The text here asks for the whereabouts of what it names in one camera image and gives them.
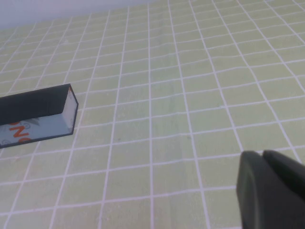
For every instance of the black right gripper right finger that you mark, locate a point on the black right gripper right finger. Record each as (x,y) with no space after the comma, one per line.
(288,167)

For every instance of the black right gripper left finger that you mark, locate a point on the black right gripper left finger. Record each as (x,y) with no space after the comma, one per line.
(257,195)

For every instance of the black printed glasses case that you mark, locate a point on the black printed glasses case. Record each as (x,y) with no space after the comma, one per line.
(35,105)

